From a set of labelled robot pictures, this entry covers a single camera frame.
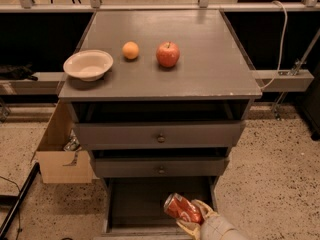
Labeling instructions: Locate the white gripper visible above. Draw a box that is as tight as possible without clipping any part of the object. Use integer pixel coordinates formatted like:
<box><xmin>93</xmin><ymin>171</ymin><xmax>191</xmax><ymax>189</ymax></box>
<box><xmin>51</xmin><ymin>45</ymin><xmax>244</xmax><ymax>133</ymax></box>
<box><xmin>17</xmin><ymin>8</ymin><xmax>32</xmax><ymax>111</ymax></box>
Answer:
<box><xmin>176</xmin><ymin>199</ymin><xmax>249</xmax><ymax>240</ymax></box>

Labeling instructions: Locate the red coke can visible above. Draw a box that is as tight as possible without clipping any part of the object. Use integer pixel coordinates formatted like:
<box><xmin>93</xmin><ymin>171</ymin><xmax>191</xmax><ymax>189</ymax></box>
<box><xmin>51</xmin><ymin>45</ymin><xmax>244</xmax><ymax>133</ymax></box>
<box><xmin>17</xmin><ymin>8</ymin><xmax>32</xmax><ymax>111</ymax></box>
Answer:
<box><xmin>163</xmin><ymin>193</ymin><xmax>203</xmax><ymax>224</ymax></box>

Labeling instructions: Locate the grey open bottom drawer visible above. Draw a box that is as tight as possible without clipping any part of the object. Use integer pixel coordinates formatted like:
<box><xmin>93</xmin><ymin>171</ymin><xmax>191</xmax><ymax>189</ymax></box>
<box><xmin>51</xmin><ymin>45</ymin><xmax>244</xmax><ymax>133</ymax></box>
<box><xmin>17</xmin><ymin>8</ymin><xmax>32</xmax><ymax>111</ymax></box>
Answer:
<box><xmin>93</xmin><ymin>176</ymin><xmax>219</xmax><ymax>240</ymax></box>

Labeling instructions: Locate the grey middle drawer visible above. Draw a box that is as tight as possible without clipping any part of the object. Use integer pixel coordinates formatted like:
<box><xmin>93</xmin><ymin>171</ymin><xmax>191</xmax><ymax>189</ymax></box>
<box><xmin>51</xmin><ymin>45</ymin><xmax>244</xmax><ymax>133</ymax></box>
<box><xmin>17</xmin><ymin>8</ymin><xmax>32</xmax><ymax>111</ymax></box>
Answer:
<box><xmin>91</xmin><ymin>157</ymin><xmax>229</xmax><ymax>178</ymax></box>

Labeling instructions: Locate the grey top drawer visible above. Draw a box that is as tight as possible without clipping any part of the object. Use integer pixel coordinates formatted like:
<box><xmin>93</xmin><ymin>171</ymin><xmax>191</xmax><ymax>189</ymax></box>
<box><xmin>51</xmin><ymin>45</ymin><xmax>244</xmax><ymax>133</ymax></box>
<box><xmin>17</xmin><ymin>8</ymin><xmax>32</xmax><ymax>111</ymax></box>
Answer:
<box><xmin>74</xmin><ymin>121</ymin><xmax>245</xmax><ymax>150</ymax></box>

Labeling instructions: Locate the grey wooden drawer cabinet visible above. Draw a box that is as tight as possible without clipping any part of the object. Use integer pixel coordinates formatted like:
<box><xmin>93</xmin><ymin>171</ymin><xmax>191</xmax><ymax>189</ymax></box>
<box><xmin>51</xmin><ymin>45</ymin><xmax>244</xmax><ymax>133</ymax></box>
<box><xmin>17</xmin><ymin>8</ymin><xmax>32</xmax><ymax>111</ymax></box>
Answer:
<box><xmin>57</xmin><ymin>9</ymin><xmax>263</xmax><ymax>240</ymax></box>

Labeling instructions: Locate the cardboard box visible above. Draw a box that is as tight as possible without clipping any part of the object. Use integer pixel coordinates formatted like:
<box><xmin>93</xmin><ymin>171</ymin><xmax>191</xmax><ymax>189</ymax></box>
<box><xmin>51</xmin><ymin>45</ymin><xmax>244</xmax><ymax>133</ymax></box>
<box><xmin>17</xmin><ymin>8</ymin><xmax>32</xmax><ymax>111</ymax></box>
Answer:
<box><xmin>35</xmin><ymin>102</ymin><xmax>93</xmax><ymax>184</ymax></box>

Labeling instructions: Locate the red apple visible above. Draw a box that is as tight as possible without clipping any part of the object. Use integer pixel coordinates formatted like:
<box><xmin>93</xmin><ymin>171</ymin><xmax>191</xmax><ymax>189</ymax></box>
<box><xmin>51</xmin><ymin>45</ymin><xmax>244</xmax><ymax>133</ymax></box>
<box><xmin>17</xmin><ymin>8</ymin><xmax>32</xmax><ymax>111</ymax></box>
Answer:
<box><xmin>156</xmin><ymin>41</ymin><xmax>180</xmax><ymax>68</ymax></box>

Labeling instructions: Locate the black bar on floor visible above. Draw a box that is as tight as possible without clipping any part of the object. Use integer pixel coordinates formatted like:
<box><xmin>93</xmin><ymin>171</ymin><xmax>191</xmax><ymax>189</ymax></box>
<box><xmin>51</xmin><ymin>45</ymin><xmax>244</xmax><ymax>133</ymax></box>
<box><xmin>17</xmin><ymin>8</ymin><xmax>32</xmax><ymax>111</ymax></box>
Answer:
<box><xmin>0</xmin><ymin>163</ymin><xmax>40</xmax><ymax>240</ymax></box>

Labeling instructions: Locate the orange fruit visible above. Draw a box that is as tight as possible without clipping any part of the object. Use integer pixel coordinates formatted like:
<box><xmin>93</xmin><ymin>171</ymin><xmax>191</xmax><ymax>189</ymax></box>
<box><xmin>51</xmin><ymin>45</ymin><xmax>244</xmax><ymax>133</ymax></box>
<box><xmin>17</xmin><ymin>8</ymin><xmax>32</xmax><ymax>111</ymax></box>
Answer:
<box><xmin>122</xmin><ymin>41</ymin><xmax>139</xmax><ymax>60</ymax></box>

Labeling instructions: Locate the white bowl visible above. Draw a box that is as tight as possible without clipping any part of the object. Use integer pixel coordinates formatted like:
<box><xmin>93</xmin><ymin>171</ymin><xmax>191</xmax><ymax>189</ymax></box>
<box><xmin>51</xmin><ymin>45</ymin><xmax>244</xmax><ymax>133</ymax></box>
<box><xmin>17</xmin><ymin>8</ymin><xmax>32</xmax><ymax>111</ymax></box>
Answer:
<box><xmin>63</xmin><ymin>50</ymin><xmax>113</xmax><ymax>82</ymax></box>

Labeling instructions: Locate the black cloth on shelf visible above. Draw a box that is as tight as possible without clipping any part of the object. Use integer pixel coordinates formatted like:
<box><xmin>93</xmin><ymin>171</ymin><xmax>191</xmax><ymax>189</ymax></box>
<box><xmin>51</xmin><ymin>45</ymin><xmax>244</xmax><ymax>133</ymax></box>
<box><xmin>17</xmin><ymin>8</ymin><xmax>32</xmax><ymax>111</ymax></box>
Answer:
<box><xmin>0</xmin><ymin>64</ymin><xmax>38</xmax><ymax>81</ymax></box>

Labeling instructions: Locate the white cable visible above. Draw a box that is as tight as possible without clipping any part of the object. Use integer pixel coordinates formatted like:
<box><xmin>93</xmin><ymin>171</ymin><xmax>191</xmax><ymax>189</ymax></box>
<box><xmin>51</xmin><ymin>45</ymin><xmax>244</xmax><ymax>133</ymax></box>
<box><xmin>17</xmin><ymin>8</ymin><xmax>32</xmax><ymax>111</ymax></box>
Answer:
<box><xmin>257</xmin><ymin>0</ymin><xmax>288</xmax><ymax>92</ymax></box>

